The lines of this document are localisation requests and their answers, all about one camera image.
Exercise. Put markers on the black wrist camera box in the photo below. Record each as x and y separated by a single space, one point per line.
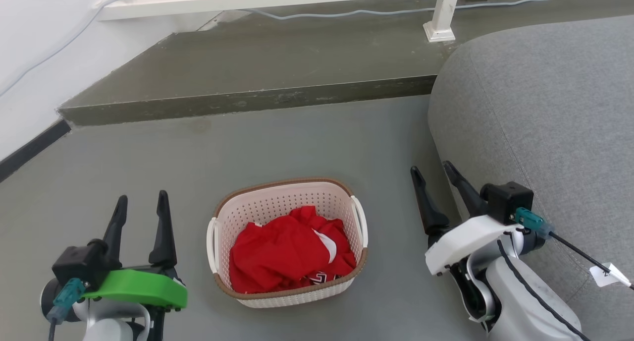
507 199
79 261

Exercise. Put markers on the grey fabric sofa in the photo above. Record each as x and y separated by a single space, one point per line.
545 108

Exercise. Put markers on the red garment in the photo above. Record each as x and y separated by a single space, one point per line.
277 259

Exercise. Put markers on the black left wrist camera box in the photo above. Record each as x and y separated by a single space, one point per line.
79 261

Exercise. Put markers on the white perforated laundry basket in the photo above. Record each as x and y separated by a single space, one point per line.
267 202

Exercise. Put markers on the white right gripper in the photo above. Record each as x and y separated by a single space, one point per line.
460 242

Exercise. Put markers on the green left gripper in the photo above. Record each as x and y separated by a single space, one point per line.
138 289

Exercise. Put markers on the white wooden railing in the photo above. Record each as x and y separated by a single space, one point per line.
247 0

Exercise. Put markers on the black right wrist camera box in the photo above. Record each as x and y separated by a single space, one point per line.
507 199

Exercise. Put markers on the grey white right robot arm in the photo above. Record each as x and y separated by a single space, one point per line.
520 301

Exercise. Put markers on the black wall baseboard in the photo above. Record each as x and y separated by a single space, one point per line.
29 150

